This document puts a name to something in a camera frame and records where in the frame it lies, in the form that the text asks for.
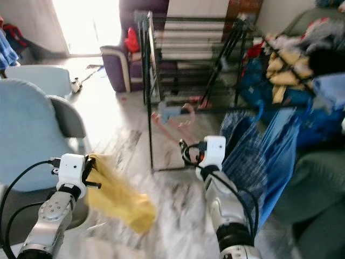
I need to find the red cushion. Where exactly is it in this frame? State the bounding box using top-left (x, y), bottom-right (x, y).
top-left (125, 27), bottom-right (141, 53)

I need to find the light blue plastic chair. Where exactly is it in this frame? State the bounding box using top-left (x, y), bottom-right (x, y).
top-left (5, 65), bottom-right (73, 99)

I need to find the bright glass door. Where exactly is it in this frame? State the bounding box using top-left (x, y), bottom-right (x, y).
top-left (53, 0), bottom-right (122, 54)

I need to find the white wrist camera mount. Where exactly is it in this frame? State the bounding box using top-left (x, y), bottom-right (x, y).
top-left (57, 153), bottom-right (89, 196)
top-left (199, 135), bottom-right (227, 167)

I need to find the black metal drying rack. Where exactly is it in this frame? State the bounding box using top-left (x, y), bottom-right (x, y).
top-left (137, 10), bottom-right (345, 173)

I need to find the yellow cloth pile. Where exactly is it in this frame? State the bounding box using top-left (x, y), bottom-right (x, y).
top-left (267, 49), bottom-right (316, 103)

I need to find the yellow printed shirt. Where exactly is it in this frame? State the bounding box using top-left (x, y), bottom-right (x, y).
top-left (86, 154), bottom-right (158, 235)

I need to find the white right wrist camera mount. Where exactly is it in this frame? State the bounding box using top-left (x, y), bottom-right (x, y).
top-left (199, 135), bottom-right (227, 167)

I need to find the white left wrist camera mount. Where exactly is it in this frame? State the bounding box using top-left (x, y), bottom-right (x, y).
top-left (57, 153), bottom-right (89, 196)

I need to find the purple armchair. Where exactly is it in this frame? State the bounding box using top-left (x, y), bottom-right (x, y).
top-left (101, 0), bottom-right (168, 92)

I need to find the plain blue shirt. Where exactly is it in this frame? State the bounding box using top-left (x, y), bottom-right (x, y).
top-left (261, 105), bottom-right (311, 233)

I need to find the blue hanging garment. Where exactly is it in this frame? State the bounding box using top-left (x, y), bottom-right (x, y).
top-left (0, 30), bottom-right (19, 68)

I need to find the blue plaid shirt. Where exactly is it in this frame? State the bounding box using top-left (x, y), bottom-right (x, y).
top-left (218, 111), bottom-right (275, 216)

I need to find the grey white folding chair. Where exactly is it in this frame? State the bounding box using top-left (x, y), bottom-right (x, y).
top-left (0, 94), bottom-right (91, 254)

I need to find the dark green leather sofa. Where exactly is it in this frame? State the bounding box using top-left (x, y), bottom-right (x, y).
top-left (270, 148), bottom-right (345, 259)

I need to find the light blue folded cloth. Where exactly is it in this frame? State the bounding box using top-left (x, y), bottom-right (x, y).
top-left (313, 73), bottom-right (345, 111)

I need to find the light blue cushion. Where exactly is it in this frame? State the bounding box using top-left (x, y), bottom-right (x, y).
top-left (0, 78), bottom-right (68, 193)

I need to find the red bag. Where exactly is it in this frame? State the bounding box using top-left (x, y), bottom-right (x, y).
top-left (3, 23), bottom-right (27, 52)

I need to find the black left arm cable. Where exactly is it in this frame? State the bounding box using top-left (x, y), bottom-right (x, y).
top-left (5, 201), bottom-right (47, 254)
top-left (0, 156), bottom-right (61, 259)

